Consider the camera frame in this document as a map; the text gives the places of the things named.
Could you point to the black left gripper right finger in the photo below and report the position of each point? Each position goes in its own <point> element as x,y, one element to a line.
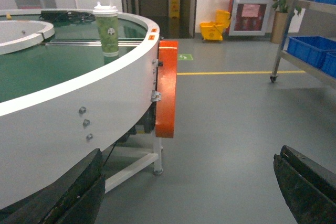
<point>307,187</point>

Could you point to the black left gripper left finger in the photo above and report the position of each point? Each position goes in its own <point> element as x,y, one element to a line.
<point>73,198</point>

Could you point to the steel shelf cart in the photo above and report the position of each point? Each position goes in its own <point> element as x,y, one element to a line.
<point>320,74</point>

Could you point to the white round conveyor table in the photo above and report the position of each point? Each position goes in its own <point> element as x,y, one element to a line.
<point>44,134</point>

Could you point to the blue bin on cart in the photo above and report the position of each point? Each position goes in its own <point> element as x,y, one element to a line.
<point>310,49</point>

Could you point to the orange motor guard cover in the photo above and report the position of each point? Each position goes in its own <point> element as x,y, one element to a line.
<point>166,86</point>

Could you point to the green paper cup with lid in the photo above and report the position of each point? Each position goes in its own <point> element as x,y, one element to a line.
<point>106,17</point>

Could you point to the yellow mop bucket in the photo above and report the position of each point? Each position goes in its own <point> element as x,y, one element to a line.
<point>213,31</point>

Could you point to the potted green plant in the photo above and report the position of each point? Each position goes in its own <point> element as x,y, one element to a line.
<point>281,10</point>

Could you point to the yellow wet floor sign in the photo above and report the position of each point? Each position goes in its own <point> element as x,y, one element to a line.
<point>174,9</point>

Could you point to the black power adapter with cables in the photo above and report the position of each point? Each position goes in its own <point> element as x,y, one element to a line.
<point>66,16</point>

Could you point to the fire hose cabinet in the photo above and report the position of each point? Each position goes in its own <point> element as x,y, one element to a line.
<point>249,17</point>

